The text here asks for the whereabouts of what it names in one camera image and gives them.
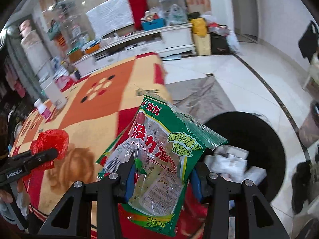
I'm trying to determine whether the red plastic bag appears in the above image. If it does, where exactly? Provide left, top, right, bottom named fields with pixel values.
left=22, top=129, right=69, bottom=182

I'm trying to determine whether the green seaweed snack bag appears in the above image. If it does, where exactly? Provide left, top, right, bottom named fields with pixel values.
left=97, top=95, right=227, bottom=236

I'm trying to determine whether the white paper towel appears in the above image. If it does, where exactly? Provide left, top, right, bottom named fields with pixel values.
left=204, top=145, right=267, bottom=185

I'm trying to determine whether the black trash bin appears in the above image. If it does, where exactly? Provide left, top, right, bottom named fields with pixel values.
left=204, top=111, right=286, bottom=202

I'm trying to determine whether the person left hand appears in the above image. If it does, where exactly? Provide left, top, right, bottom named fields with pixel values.
left=0, top=190, right=12, bottom=203

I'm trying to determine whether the white pink small bottle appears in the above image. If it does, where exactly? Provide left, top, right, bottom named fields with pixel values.
left=33, top=98, right=52, bottom=120

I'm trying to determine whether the patterned red orange blanket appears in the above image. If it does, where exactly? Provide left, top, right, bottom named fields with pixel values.
left=10, top=52, right=171, bottom=234

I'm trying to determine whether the tall white thermos bottle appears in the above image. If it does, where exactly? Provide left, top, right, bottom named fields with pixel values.
left=39, top=74, right=67, bottom=110

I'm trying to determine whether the grey patterned rug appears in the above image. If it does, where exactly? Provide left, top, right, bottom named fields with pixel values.
left=166, top=76, right=235, bottom=123

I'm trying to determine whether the grey waste basket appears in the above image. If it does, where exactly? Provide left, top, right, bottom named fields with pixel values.
left=298, top=100, right=319, bottom=148

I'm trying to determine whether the black shopping bag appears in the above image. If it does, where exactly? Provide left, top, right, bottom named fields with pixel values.
left=210, top=32, right=230, bottom=55

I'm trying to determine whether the beige paper shopping bag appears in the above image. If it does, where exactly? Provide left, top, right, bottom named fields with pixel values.
left=192, top=33, right=211, bottom=56

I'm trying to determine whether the white TV cabinet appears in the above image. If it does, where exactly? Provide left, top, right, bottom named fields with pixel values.
left=73, top=23, right=196, bottom=77

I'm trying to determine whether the yellow plastic bag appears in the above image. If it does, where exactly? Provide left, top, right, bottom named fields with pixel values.
left=190, top=18, right=207, bottom=37

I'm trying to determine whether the blue storage basket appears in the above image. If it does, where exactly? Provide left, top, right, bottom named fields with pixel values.
left=141, top=18, right=165, bottom=31

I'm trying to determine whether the black hanging bag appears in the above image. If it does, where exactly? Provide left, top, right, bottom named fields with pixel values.
left=298, top=21, right=318, bottom=62

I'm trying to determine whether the white cloth covered television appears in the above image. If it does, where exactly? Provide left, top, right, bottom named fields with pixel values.
left=86, top=0, right=135, bottom=38

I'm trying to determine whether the red cushion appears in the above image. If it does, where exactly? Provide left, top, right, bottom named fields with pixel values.
left=129, top=0, right=148, bottom=30

